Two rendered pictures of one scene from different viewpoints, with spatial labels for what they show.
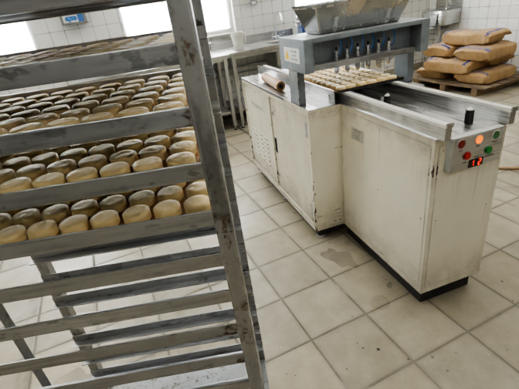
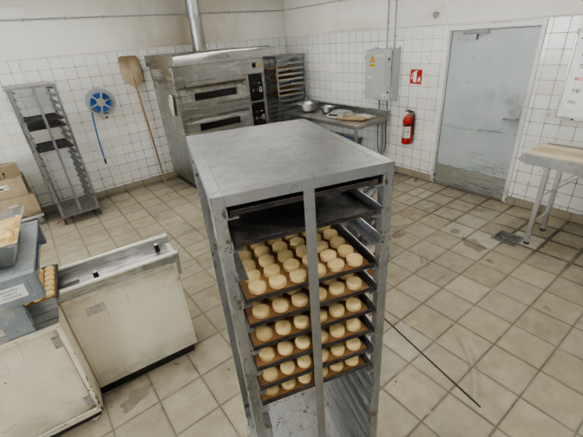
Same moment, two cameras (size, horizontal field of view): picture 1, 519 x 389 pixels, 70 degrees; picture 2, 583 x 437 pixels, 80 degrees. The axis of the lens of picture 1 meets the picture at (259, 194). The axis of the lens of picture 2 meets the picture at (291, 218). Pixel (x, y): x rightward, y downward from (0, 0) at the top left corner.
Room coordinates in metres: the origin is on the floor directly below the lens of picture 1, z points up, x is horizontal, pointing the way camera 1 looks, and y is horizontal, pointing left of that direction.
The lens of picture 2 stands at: (0.99, 1.45, 2.13)
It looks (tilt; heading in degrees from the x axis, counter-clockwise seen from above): 28 degrees down; 255
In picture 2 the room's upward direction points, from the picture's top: 5 degrees counter-clockwise
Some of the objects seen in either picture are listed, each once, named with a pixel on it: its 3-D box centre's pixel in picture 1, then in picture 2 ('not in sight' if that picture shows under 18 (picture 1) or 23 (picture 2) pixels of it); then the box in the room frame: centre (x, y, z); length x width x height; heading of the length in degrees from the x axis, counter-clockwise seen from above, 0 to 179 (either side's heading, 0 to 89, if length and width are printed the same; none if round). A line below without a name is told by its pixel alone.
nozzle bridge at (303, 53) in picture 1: (352, 61); (14, 276); (2.11, -0.62, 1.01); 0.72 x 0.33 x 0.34; 105
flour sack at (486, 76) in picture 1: (486, 72); not in sight; (4.70, -3.09, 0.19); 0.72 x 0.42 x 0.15; 115
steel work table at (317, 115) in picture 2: not in sight; (330, 137); (-1.37, -4.22, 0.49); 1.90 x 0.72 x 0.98; 110
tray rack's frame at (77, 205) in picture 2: not in sight; (55, 153); (2.77, -3.98, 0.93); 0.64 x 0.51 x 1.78; 113
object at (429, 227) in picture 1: (406, 186); (133, 313); (1.62, -0.74, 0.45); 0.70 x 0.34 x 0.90; 15
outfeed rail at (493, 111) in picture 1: (364, 78); (3, 290); (2.26, -0.73, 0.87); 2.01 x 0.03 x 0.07; 15
